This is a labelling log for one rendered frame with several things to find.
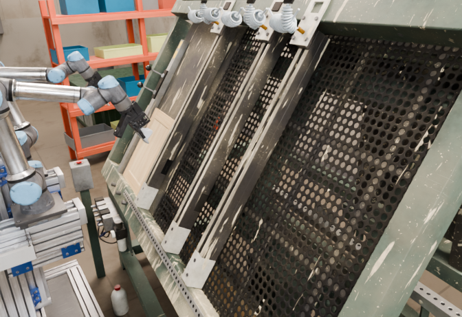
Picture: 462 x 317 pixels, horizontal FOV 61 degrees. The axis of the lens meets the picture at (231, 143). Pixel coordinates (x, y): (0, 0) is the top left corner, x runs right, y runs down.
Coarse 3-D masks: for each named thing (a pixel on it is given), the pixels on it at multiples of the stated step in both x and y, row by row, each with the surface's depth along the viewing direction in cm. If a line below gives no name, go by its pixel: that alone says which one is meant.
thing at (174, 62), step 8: (184, 48) 249; (176, 56) 248; (176, 64) 249; (168, 72) 249; (168, 80) 250; (160, 88) 249; (160, 96) 251; (152, 104) 250; (152, 112) 251; (144, 128) 252; (136, 136) 251; (136, 144) 253; (128, 152) 253; (128, 160) 254; (120, 168) 253
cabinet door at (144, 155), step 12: (156, 108) 248; (156, 120) 242; (168, 120) 227; (156, 132) 235; (168, 132) 221; (144, 144) 242; (156, 144) 229; (132, 156) 250; (144, 156) 236; (156, 156) 223; (132, 168) 244; (144, 168) 230; (132, 180) 237; (144, 180) 223
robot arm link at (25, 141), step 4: (16, 132) 221; (20, 132) 221; (24, 132) 222; (20, 136) 217; (24, 136) 218; (28, 136) 226; (20, 140) 216; (24, 140) 218; (28, 140) 223; (24, 144) 218; (28, 144) 222; (24, 148) 218; (28, 148) 222; (24, 152) 219; (28, 152) 222; (28, 156) 222
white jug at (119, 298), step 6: (114, 288) 254; (120, 288) 258; (114, 294) 254; (120, 294) 254; (114, 300) 253; (120, 300) 254; (126, 300) 258; (114, 306) 255; (120, 306) 255; (126, 306) 259; (114, 312) 258; (120, 312) 257; (126, 312) 260
